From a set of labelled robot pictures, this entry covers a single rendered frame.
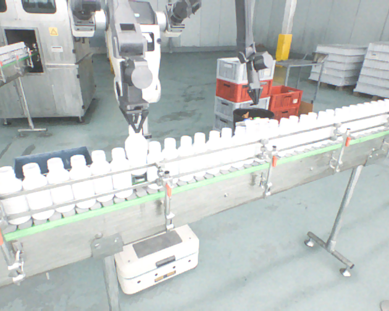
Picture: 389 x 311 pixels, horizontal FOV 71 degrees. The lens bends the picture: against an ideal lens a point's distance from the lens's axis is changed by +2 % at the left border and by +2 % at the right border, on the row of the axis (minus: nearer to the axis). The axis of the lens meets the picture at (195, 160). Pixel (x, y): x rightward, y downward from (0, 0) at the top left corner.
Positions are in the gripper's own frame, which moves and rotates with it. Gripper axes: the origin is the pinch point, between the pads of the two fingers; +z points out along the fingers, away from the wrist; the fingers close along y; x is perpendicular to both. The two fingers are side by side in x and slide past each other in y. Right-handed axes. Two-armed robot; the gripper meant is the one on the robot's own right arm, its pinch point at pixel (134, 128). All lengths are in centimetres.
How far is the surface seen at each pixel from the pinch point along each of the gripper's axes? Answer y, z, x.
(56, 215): 2.7, 22.6, -26.4
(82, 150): -56, 30, -11
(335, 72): -373, 84, 637
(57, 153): -56, 29, -22
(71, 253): 5.7, 36.2, -25.0
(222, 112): -194, 75, 171
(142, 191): 1.9, 22.6, 0.3
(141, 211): 5.7, 28.0, -1.7
